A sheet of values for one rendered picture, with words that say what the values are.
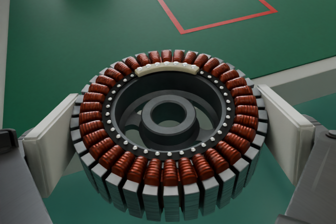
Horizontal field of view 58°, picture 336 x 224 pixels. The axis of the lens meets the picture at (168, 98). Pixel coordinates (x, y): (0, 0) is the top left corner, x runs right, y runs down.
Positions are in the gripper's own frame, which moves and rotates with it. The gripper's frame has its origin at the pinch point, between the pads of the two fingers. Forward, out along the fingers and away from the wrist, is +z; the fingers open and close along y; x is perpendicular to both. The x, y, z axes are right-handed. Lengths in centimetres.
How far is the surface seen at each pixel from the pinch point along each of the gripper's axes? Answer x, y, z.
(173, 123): -6.1, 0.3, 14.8
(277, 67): -1.4, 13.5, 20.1
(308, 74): -2.2, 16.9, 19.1
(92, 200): -57, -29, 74
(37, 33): 3.5, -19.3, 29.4
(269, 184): -56, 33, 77
